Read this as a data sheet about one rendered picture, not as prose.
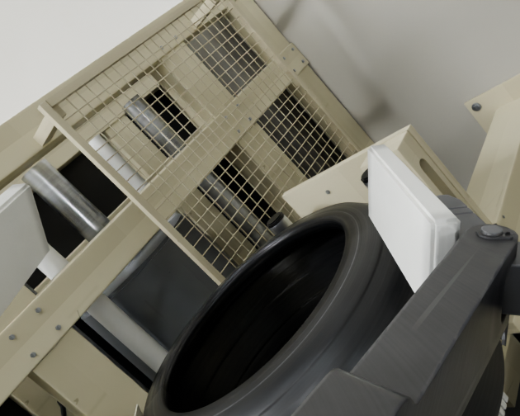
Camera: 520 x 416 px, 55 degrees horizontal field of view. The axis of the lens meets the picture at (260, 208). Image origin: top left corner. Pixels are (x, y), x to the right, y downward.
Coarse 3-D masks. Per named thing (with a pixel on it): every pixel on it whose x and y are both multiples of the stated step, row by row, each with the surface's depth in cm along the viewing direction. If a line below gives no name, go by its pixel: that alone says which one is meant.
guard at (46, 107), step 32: (192, 0) 138; (224, 0) 146; (256, 32) 148; (160, 64) 125; (288, 64) 152; (64, 96) 107; (96, 96) 112; (192, 96) 128; (64, 128) 105; (96, 128) 110; (128, 128) 115; (256, 128) 138; (96, 160) 107; (128, 160) 112; (160, 160) 117; (128, 192) 109; (160, 192) 115; (160, 224) 111; (192, 224) 117; (256, 224) 127; (192, 256) 114; (224, 256) 119
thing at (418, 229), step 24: (384, 144) 19; (384, 168) 17; (408, 168) 16; (384, 192) 17; (408, 192) 15; (432, 192) 15; (384, 216) 18; (408, 216) 15; (432, 216) 13; (384, 240) 18; (408, 240) 15; (432, 240) 13; (456, 240) 13; (408, 264) 15; (432, 264) 13
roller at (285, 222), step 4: (280, 212) 106; (272, 216) 108; (276, 216) 106; (280, 216) 105; (284, 216) 105; (268, 220) 108; (272, 220) 105; (276, 220) 105; (280, 220) 105; (284, 220) 105; (288, 220) 106; (268, 224) 106; (272, 224) 104; (276, 224) 104; (280, 224) 104; (284, 224) 105; (288, 224) 105; (272, 228) 105; (276, 228) 105; (280, 228) 105; (284, 228) 105; (272, 232) 106; (276, 232) 105
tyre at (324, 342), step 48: (288, 240) 95; (336, 240) 100; (240, 288) 104; (288, 288) 107; (336, 288) 63; (384, 288) 60; (192, 336) 93; (240, 336) 106; (288, 336) 109; (336, 336) 57; (192, 384) 97; (240, 384) 103; (288, 384) 56; (480, 384) 62
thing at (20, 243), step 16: (16, 192) 18; (0, 208) 17; (16, 208) 18; (32, 208) 19; (0, 224) 16; (16, 224) 18; (32, 224) 19; (0, 240) 16; (16, 240) 17; (32, 240) 19; (0, 256) 16; (16, 256) 17; (32, 256) 19; (0, 272) 16; (16, 272) 17; (32, 272) 18; (0, 288) 16; (16, 288) 17; (0, 304) 16
